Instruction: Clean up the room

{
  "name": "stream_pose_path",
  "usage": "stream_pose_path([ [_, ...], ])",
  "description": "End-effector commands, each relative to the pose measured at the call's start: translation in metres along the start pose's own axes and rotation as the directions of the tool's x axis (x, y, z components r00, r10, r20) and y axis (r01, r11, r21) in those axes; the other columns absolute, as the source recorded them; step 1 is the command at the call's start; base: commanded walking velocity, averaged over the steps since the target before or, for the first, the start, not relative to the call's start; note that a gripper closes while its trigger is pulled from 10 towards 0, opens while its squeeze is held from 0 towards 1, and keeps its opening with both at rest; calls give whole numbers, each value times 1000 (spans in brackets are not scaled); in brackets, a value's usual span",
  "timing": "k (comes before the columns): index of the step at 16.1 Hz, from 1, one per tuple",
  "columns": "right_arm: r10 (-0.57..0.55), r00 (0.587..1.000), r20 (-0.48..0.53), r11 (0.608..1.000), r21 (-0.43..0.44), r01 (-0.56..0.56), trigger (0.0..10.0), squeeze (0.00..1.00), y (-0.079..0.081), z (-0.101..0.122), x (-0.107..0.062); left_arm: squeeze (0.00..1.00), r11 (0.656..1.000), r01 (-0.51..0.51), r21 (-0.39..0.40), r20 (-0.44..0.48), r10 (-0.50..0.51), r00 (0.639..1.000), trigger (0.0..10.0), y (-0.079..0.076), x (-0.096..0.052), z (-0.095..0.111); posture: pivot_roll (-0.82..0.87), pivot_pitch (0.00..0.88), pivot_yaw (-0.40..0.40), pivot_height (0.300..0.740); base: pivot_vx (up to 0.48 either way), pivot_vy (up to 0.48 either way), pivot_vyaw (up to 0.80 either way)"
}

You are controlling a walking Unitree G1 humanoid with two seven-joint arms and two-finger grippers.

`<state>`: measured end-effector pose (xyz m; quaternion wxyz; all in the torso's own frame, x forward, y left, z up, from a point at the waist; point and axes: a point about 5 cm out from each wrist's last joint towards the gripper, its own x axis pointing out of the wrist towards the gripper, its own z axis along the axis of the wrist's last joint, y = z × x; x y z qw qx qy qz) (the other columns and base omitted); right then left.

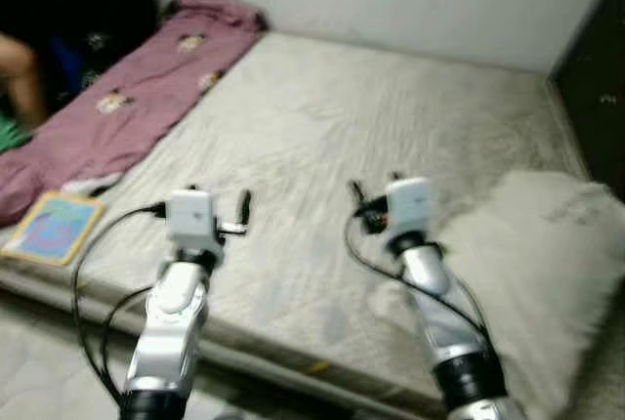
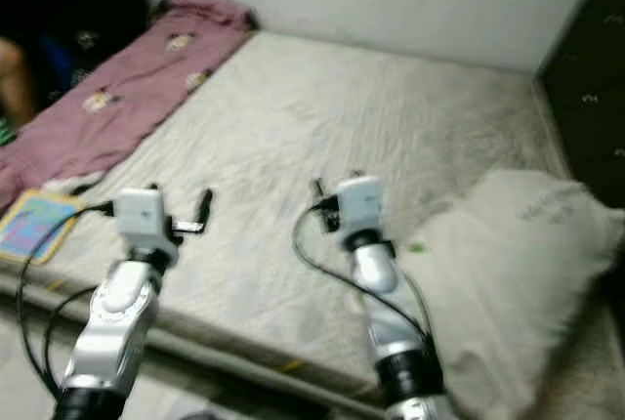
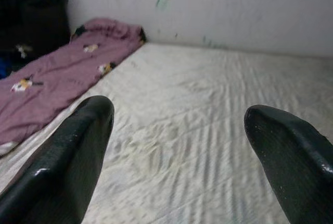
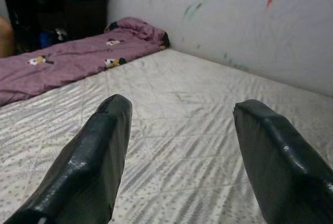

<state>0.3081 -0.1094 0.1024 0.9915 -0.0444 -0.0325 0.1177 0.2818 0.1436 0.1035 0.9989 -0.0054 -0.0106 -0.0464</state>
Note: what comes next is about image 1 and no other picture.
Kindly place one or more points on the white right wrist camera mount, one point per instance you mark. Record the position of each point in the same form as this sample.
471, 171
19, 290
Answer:
410, 205

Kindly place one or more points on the colourful picture book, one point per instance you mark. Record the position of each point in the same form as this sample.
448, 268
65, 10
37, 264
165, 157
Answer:
54, 230

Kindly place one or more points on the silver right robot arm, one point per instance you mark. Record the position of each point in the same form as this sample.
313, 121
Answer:
439, 313

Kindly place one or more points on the white pillow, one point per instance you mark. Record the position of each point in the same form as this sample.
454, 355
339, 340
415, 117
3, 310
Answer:
547, 273

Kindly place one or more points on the purple cartoon print blanket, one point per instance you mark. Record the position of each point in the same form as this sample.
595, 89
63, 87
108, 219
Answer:
146, 88

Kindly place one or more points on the green plastic stool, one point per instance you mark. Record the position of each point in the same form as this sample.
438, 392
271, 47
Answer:
10, 135

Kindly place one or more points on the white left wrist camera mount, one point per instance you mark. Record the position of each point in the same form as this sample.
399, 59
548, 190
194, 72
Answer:
190, 217

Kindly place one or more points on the white quilted mattress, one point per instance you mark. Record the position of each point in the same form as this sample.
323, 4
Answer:
322, 127

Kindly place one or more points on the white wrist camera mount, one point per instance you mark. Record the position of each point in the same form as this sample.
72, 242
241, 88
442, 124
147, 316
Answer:
190, 217
410, 205

